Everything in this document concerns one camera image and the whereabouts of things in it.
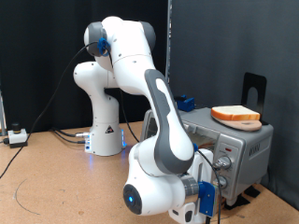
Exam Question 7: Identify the grey backdrop curtain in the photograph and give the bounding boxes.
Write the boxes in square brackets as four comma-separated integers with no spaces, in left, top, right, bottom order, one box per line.
[169,0,299,211]

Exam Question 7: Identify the silver oven knob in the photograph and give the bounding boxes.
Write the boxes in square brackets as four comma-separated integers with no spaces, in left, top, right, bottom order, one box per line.
[217,175,229,190]
[214,155,233,171]

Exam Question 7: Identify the silver toaster oven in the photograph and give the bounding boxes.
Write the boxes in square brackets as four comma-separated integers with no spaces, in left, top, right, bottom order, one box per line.
[138,105,275,207]

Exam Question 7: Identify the black metal bookend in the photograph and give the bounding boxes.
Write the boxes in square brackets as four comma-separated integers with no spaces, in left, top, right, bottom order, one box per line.
[241,72,269,126]

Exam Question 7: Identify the white emergency stop box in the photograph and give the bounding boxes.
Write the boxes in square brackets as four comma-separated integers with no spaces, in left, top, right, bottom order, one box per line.
[7,122,29,149]

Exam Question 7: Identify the black backdrop curtain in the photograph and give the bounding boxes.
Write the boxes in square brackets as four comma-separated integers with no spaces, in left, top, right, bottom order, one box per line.
[0,0,169,134]

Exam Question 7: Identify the vertical metal pole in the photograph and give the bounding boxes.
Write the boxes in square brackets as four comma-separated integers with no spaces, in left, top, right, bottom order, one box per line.
[164,0,173,85]

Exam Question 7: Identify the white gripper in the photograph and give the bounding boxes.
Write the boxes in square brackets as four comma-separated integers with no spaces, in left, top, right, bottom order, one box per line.
[167,148,219,224]

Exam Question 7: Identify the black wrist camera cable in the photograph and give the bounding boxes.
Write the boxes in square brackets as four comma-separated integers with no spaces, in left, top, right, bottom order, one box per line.
[119,88,223,224]

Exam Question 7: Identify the round wooden serving board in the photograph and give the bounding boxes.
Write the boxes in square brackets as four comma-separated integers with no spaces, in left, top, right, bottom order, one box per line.
[214,118,263,133]

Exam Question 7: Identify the long black hanging cable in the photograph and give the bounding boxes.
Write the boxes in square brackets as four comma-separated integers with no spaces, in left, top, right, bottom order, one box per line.
[0,41,101,180]

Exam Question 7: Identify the metal frame leg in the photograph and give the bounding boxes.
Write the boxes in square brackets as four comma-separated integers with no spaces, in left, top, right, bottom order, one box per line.
[0,90,7,136]

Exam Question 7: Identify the blue small object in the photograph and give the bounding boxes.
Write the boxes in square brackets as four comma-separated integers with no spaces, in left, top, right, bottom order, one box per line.
[174,94,196,113]

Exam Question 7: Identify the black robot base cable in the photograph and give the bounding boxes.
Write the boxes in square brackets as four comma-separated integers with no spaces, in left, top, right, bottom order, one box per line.
[54,130,88,145]
[50,126,91,138]

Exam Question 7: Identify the black foam pad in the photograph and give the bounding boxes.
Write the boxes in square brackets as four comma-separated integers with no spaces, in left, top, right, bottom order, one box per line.
[223,194,251,211]
[244,185,262,199]

